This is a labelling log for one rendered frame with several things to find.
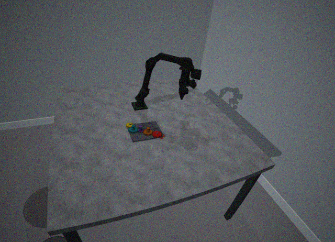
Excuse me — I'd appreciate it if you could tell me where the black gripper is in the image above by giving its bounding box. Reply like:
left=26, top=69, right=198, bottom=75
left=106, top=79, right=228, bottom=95
left=178, top=76, right=189, bottom=100

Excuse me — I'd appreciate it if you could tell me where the orange gear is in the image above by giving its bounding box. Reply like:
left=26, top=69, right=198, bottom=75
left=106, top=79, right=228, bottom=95
left=143, top=127, right=153, bottom=136

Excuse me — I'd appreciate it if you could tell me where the red gear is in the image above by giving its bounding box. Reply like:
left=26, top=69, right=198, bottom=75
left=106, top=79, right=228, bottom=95
left=152, top=131, right=162, bottom=138

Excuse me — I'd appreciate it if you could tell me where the teal gear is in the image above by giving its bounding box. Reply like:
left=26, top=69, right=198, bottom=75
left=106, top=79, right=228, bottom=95
left=128, top=125, right=138, bottom=134

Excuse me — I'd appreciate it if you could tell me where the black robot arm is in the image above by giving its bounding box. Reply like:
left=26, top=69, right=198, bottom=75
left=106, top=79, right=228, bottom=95
left=135, top=53, right=202, bottom=107

